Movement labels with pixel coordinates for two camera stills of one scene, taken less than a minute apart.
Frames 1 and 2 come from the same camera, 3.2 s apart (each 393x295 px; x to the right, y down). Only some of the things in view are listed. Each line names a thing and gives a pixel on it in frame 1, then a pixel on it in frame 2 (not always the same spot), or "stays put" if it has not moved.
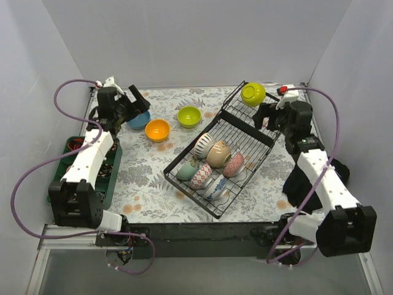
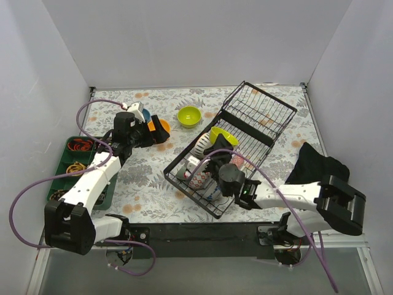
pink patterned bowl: x=235 y=166 stays put
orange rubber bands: x=75 y=144 stays put
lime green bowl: x=253 y=94 → x=215 y=131
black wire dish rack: x=218 y=165 stays put
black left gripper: x=131 y=102 → x=150 y=135
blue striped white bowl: x=204 y=143 stays put
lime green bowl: x=189 y=117 stays put
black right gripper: x=267 y=112 → x=220 y=153
